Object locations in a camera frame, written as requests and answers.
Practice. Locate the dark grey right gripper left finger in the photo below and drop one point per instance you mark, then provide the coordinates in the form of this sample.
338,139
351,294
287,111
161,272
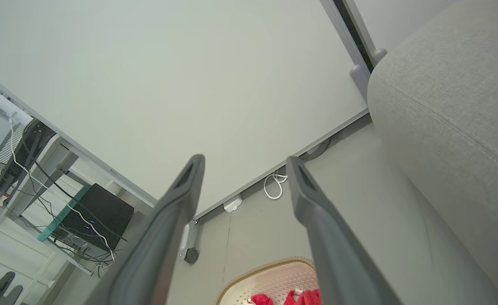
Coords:
156,254

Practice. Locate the grey fabric sofa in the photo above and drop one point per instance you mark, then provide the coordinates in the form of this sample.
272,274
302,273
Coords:
452,127

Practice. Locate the black caster wheel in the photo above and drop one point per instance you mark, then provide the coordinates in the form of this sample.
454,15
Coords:
192,256

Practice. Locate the white desk frame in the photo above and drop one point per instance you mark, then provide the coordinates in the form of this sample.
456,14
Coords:
50,169

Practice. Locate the black monitor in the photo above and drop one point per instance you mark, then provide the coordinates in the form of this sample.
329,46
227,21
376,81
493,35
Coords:
33,140

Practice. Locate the teal computer holder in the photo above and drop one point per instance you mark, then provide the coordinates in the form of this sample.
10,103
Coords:
65,212

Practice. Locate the black computer tower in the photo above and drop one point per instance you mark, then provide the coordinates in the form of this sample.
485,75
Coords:
100,212

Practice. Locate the large white partition panel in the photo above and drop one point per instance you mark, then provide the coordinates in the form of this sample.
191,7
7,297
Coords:
189,76

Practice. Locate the white power strip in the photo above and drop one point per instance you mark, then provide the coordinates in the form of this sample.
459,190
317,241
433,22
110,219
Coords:
233,204

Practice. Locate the red and white shirt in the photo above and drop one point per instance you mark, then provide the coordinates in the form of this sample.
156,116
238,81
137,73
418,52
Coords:
306,298

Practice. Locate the white perforated laundry basket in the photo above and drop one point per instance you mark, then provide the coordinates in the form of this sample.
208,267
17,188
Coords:
270,279

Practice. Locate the grey partition leg with caster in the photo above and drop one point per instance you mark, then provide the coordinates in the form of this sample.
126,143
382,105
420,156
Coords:
185,237

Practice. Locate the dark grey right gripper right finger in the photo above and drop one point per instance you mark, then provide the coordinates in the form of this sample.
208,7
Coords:
338,262

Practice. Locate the grey partition foot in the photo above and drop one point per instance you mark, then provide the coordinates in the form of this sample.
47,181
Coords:
379,55
360,78

